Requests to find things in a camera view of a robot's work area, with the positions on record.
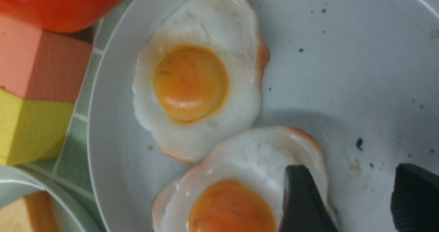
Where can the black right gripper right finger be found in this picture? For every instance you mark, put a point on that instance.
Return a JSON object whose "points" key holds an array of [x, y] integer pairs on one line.
{"points": [[415, 199]]}

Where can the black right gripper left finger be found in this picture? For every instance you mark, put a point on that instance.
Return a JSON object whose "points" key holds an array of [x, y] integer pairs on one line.
{"points": [[303, 208]]}

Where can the toast slice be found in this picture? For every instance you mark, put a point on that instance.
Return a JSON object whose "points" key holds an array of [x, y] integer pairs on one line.
{"points": [[32, 213]]}

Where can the front fried egg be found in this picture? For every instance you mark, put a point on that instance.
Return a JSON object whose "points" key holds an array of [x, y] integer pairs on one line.
{"points": [[239, 186]]}

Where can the fried egg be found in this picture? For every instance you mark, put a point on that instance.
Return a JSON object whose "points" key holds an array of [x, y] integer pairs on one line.
{"points": [[198, 80], [239, 186]]}

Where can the grey egg plate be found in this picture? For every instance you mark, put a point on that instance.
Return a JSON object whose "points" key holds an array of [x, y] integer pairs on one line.
{"points": [[361, 76]]}

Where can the back left fried egg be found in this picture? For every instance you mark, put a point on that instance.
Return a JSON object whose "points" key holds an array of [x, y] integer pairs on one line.
{"points": [[198, 80]]}

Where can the yellow foam cube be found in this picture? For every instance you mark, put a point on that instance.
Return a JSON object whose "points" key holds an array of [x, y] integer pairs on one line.
{"points": [[31, 130]]}

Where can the green centre plate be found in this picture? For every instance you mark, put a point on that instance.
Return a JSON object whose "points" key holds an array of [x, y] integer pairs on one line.
{"points": [[71, 215]]}

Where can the salmon foam cube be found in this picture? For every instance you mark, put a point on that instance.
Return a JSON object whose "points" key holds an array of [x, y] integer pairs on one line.
{"points": [[42, 65]]}

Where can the red tomato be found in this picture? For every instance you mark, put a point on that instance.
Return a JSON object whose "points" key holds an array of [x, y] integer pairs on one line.
{"points": [[65, 16]]}

